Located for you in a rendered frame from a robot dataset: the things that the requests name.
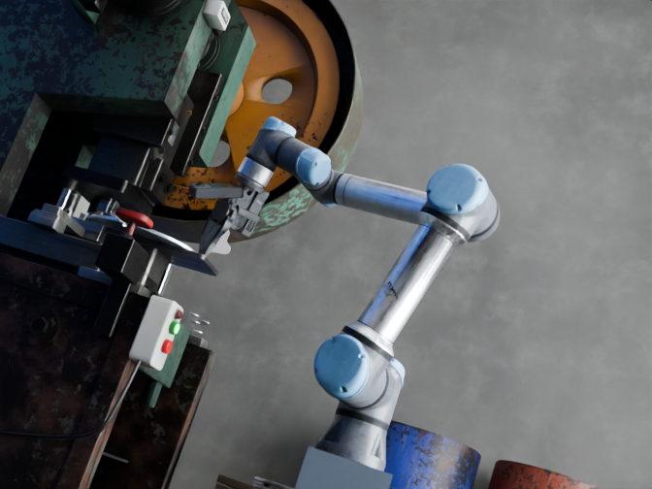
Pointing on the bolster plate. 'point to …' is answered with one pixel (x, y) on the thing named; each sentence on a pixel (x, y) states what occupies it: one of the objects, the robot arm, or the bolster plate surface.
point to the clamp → (57, 217)
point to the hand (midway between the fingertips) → (200, 253)
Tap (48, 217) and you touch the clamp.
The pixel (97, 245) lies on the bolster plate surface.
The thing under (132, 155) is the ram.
